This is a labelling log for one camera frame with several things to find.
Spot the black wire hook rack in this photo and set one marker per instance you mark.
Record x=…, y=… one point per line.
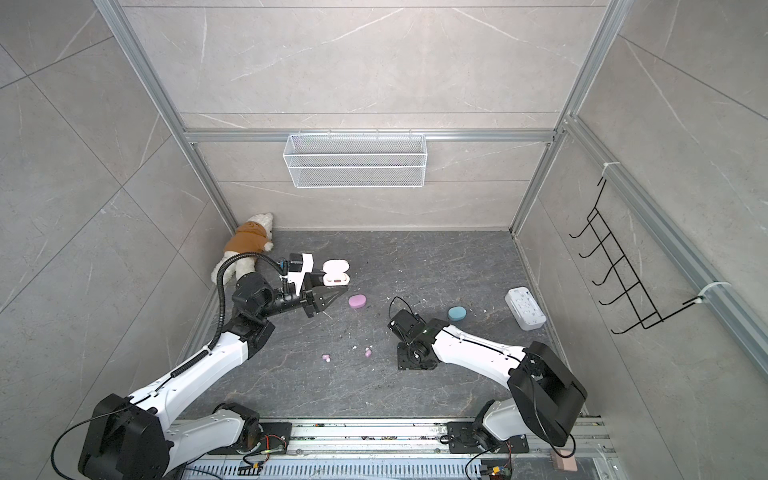
x=632, y=290

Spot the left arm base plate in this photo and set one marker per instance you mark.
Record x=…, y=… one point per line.
x=268, y=436

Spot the white wire mesh basket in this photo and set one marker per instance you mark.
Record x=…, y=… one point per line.
x=370, y=160

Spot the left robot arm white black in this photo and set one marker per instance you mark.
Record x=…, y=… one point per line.
x=142, y=437

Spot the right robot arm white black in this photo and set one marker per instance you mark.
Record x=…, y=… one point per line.
x=546, y=397

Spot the peach earbud charging case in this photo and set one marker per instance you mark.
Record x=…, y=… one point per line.
x=335, y=273

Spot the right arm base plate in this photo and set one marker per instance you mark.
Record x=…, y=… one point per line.
x=464, y=437

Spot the purple earbud charging case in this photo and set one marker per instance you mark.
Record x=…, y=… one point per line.
x=357, y=301

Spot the pink box on rail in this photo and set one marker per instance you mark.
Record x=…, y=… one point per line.
x=563, y=462

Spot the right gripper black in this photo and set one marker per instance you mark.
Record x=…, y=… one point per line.
x=403, y=360

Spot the teddy bear with brown hoodie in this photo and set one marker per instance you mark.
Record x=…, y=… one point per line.
x=255, y=235

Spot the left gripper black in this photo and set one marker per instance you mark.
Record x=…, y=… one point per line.
x=310, y=301

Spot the blue earbud charging case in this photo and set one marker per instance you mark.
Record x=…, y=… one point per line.
x=457, y=313

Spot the white power strip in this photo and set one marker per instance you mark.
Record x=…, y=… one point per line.
x=525, y=309

